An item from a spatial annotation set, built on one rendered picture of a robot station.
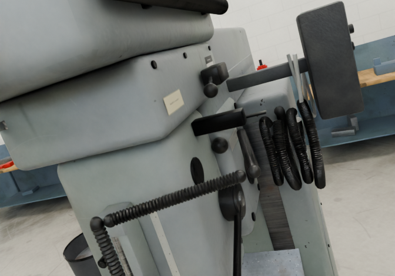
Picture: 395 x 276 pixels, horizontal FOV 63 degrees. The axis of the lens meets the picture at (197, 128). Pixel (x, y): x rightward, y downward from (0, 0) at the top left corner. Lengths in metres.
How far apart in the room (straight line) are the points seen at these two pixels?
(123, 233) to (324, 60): 0.46
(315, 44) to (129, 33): 0.40
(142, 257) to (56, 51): 0.30
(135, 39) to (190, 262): 0.31
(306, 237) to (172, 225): 0.60
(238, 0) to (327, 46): 4.08
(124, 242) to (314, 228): 0.64
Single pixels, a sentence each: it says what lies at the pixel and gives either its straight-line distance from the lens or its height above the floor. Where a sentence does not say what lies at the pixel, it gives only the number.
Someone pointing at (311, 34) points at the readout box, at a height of 1.68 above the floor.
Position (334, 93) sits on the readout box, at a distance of 0.66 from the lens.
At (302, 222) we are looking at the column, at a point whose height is 1.19.
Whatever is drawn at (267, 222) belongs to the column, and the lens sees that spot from 0.97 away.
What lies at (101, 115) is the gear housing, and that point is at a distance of 0.39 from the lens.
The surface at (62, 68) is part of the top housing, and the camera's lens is 0.30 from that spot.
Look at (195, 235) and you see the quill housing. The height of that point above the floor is 1.48.
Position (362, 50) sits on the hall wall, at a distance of 4.74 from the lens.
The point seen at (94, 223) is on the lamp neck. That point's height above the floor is 1.59.
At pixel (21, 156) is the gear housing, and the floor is 1.65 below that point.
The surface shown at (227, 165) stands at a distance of 0.61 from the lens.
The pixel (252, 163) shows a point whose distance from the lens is 0.35.
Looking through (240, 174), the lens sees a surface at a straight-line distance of 0.33.
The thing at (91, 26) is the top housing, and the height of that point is 1.76.
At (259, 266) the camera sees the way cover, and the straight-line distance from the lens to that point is 1.04.
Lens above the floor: 1.71
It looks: 12 degrees down
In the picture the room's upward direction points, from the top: 18 degrees counter-clockwise
